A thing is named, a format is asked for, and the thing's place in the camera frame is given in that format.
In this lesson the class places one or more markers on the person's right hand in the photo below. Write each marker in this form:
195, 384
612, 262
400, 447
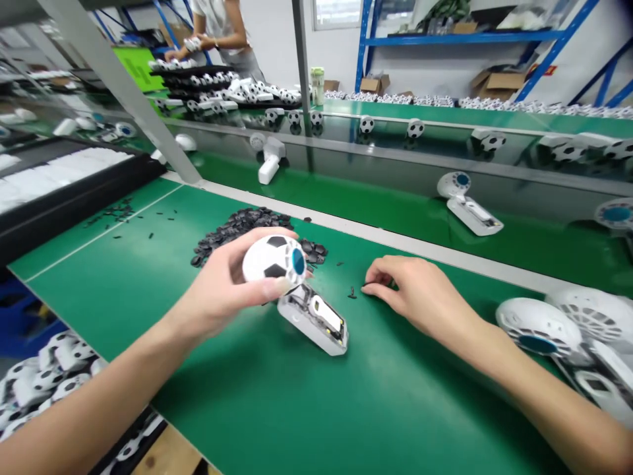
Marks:
425, 297

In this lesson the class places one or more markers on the person's left hand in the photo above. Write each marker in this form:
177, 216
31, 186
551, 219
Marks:
222, 287

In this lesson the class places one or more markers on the pile of black round caps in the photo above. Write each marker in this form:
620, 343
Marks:
232, 232

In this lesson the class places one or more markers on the small black rubber part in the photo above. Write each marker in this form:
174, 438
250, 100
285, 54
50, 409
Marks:
352, 292

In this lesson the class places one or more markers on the white fan with blue hub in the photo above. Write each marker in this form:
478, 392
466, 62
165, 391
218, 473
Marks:
536, 329

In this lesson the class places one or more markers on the scattered tiny black parts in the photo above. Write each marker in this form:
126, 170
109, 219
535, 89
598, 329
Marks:
116, 214

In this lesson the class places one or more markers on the white handheld fan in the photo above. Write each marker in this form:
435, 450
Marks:
269, 158

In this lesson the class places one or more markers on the white round fan head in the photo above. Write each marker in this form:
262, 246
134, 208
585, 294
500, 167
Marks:
186, 142

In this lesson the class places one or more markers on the dark conveyor belt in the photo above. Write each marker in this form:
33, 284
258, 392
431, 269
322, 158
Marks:
395, 148

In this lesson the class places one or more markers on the white grille fan head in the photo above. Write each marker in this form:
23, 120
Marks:
591, 311

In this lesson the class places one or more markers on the football fan head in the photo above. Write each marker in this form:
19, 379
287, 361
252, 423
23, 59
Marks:
295, 118
415, 128
316, 119
271, 115
366, 124

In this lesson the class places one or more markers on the football handheld fan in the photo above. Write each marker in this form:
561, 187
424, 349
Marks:
564, 149
618, 147
489, 140

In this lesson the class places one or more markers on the bin of football fans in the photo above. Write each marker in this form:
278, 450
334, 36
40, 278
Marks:
54, 381

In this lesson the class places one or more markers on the black tray of white parts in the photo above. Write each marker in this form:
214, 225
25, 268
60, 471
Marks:
59, 183

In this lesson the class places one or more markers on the blue plastic crate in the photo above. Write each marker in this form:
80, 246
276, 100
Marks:
24, 316

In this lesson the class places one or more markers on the stack of trays with football fans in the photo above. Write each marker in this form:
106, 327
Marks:
222, 86

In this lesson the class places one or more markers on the row of football fans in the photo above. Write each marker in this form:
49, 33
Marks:
484, 103

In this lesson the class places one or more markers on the white fan head blue hub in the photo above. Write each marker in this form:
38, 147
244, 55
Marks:
615, 214

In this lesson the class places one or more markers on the small cardboard box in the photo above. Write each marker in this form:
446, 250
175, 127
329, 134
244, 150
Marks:
375, 83

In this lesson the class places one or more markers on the clear drink bottle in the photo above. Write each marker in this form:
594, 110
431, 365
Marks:
317, 86

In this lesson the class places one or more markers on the open cardboard box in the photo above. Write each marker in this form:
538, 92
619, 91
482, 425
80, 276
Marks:
499, 81

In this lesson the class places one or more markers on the green box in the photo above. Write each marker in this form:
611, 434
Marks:
138, 69

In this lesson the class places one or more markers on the blue metal shelf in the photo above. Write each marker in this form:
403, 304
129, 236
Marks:
494, 37

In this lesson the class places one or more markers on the slanted grey metal post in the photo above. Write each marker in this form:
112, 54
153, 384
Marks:
128, 89

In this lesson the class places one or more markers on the upright grey metal post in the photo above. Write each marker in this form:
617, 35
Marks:
302, 59

